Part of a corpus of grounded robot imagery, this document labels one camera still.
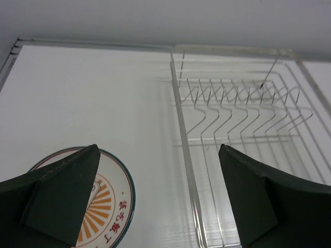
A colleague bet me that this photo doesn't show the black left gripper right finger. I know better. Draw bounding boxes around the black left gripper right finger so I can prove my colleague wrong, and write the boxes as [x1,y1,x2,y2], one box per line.
[219,144,330,247]

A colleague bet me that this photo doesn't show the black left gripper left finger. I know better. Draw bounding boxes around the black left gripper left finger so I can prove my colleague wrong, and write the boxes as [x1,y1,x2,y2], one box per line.
[1,144,100,247]

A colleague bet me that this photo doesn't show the plate with orange sunburst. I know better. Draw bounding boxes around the plate with orange sunburst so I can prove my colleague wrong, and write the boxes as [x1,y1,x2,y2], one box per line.
[27,146,136,248]

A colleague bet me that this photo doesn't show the metal wire dish rack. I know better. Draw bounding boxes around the metal wire dish rack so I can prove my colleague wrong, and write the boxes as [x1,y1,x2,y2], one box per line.
[170,44,330,247]

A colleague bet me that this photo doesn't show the aluminium table frame rail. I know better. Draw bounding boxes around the aluminium table frame rail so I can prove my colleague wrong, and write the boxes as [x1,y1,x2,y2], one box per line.
[1,37,173,87]

